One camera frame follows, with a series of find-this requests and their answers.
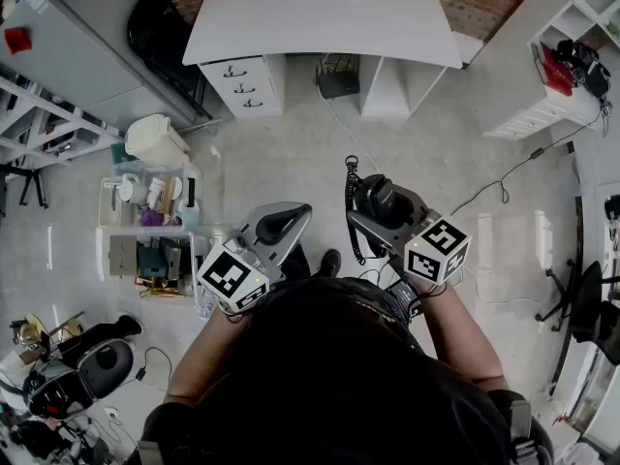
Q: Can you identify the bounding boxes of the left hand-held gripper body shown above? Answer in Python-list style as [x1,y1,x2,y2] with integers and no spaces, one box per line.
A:
[195,216,288,316]

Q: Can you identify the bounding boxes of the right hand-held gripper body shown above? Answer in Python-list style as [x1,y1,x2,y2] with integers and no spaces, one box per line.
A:
[381,207,473,287]

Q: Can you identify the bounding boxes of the black corded telephone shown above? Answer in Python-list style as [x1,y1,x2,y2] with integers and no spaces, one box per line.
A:
[344,155,428,266]

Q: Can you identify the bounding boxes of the person's right forearm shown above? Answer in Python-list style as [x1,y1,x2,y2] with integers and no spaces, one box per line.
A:
[410,278,511,392]

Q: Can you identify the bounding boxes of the person's left forearm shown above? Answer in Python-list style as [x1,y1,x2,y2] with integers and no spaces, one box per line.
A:
[163,301,254,405]

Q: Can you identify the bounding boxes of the person's black shoe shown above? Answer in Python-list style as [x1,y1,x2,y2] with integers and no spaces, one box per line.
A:
[316,248,343,279]

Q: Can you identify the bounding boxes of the black battery pack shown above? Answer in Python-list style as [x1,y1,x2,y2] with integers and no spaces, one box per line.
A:
[386,278,423,318]

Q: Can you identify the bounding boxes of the clear box of small items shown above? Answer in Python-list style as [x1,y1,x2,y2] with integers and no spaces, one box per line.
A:
[108,232,206,300]

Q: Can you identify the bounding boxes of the clear plastic storage box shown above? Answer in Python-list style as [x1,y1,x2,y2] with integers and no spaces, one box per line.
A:
[98,159,203,231]

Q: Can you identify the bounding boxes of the white open shelf unit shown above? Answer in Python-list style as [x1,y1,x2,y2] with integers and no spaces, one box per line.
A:
[359,55,449,119]

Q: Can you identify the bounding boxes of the white drawer unit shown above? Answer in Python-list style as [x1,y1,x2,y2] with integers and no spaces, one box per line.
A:
[198,54,288,119]

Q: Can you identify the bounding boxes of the black router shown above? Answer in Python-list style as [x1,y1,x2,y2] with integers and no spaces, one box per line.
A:
[316,52,361,101]

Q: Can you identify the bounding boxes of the white lidded bin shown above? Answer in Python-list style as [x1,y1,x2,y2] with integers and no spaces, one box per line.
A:
[124,113,192,168]

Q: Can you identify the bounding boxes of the person's black shirt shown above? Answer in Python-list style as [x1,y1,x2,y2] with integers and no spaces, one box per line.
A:
[138,274,556,465]

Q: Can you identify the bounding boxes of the black office chair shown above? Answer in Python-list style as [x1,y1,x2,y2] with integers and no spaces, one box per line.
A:
[534,258,620,354]

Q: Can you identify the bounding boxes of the white shelving unit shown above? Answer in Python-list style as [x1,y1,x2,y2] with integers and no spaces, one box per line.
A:
[478,0,620,140]

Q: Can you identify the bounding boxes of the black and grey appliance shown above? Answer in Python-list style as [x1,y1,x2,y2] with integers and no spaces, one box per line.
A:
[20,314,145,421]

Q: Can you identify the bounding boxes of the white table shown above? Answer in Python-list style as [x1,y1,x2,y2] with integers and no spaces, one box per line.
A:
[181,0,465,71]

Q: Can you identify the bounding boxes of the red box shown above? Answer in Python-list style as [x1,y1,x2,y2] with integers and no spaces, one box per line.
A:
[539,43,575,98]

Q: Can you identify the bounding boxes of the black folding stand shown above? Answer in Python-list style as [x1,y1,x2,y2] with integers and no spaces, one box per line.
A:
[0,164,50,218]

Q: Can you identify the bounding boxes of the white storage rack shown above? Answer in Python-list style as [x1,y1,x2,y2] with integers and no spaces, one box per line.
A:
[0,75,128,170]

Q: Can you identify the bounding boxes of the grey cabinet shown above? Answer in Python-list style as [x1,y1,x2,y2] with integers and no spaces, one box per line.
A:
[0,0,198,133]

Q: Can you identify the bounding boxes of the red tag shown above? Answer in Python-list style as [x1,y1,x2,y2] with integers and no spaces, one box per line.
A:
[4,26,33,56]

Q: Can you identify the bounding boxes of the white cable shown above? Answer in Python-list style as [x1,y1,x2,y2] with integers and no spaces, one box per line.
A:
[318,83,385,175]

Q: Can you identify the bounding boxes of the black cable with adapter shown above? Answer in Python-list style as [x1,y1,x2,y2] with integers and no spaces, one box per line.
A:
[449,108,603,218]

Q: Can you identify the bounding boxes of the thin black cable with plug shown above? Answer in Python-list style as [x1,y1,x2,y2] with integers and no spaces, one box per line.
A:
[134,346,174,388]

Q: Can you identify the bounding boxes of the black bundle of straps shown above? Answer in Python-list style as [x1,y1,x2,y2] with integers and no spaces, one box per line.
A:
[555,38,613,100]

